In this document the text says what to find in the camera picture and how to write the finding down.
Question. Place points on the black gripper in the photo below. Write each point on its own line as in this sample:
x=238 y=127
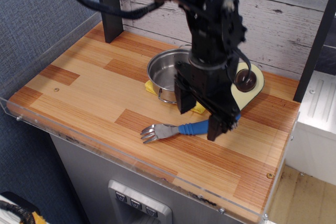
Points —
x=212 y=90

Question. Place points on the blue handled metal fork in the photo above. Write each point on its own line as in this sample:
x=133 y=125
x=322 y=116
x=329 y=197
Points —
x=160 y=131

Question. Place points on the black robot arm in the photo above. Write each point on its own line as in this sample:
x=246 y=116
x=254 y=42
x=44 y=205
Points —
x=217 y=30

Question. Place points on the toy avocado half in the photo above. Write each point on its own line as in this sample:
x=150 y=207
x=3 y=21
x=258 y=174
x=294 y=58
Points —
x=243 y=96

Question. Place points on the yellow folded cloth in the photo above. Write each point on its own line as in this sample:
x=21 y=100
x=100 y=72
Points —
x=198 y=107

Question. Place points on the small stainless steel pot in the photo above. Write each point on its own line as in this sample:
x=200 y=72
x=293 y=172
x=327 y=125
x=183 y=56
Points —
x=161 y=72

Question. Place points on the white side counter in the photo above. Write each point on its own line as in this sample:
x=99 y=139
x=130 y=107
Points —
x=312 y=146

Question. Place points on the silver dispenser button panel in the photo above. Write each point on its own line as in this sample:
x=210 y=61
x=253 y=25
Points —
x=132 y=206

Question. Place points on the grey toy fridge cabinet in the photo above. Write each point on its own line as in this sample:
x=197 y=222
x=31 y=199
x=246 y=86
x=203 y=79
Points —
x=90 y=174

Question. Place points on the clear acrylic table guard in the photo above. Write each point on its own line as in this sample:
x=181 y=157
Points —
x=93 y=96

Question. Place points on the yellow object at corner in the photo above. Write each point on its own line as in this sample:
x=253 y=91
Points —
x=38 y=219

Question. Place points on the black right vertical post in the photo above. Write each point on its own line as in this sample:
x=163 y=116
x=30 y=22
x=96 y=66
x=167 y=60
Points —
x=314 y=54

